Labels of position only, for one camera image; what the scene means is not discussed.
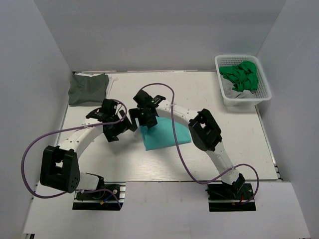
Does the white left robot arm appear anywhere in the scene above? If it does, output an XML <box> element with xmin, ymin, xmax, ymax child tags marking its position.
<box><xmin>40</xmin><ymin>110</ymin><xmax>132</xmax><ymax>193</ymax></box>

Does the white plastic basket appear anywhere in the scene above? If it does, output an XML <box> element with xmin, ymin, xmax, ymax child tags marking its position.
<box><xmin>215</xmin><ymin>55</ymin><xmax>272</xmax><ymax>107</ymax></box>

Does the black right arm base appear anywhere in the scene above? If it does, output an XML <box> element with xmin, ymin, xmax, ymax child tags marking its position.
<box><xmin>206</xmin><ymin>183</ymin><xmax>256</xmax><ymax>212</ymax></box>

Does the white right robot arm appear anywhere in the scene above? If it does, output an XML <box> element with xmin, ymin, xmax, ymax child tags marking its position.
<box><xmin>129</xmin><ymin>91</ymin><xmax>245</xmax><ymax>195</ymax></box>

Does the teal t-shirt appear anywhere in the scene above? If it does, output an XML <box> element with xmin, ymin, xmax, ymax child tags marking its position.
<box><xmin>140</xmin><ymin>117</ymin><xmax>191</xmax><ymax>151</ymax></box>

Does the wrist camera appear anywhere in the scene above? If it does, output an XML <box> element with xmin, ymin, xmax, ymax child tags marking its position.
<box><xmin>99</xmin><ymin>99</ymin><xmax>119</xmax><ymax>116</ymax></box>
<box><xmin>133</xmin><ymin>90</ymin><xmax>154</xmax><ymax>109</ymax></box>

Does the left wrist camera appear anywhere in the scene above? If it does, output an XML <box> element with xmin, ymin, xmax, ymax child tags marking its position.
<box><xmin>99</xmin><ymin>99</ymin><xmax>119</xmax><ymax>116</ymax></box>

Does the crumpled green t-shirt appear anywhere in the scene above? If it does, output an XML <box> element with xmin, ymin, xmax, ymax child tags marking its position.
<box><xmin>219</xmin><ymin>61</ymin><xmax>259</xmax><ymax>93</ymax></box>

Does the folded dark olive t-shirt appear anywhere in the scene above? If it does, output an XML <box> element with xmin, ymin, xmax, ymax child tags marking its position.
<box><xmin>68</xmin><ymin>73</ymin><xmax>110</xmax><ymax>106</ymax></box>

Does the crumpled grey t-shirt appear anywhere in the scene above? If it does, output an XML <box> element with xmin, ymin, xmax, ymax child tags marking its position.
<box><xmin>221</xmin><ymin>79</ymin><xmax>255</xmax><ymax>99</ymax></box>

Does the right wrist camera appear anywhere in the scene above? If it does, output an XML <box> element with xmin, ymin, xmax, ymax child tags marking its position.
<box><xmin>133</xmin><ymin>90</ymin><xmax>154</xmax><ymax>109</ymax></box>

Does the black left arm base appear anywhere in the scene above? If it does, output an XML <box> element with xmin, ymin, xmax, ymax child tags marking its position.
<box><xmin>72</xmin><ymin>182</ymin><xmax>126</xmax><ymax>211</ymax></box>

